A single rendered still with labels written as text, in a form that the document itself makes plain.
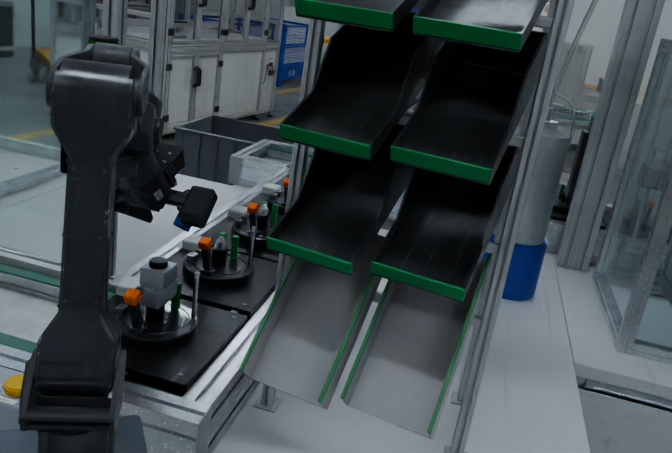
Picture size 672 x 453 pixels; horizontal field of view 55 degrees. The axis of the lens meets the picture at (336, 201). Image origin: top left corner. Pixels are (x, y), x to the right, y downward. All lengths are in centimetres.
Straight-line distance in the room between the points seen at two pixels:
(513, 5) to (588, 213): 122
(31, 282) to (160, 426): 49
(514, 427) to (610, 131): 101
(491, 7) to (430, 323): 45
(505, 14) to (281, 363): 57
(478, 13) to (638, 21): 114
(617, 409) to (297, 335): 84
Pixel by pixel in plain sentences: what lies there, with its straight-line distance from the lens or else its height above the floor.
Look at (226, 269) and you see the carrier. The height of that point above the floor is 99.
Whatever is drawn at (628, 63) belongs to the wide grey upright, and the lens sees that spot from 198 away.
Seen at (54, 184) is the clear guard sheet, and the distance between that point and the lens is 135.
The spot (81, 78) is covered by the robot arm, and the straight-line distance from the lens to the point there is 62.
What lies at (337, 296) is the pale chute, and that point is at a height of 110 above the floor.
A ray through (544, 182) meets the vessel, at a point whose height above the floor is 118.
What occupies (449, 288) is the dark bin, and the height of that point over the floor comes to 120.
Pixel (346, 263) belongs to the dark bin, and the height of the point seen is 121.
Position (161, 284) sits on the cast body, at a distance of 108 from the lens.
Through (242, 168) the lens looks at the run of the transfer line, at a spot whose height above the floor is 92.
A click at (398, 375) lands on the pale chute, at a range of 97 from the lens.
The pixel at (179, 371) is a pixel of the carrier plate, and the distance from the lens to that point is 104.
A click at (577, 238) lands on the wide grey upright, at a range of 206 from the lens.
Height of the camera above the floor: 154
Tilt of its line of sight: 18 degrees down
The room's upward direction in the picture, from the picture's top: 9 degrees clockwise
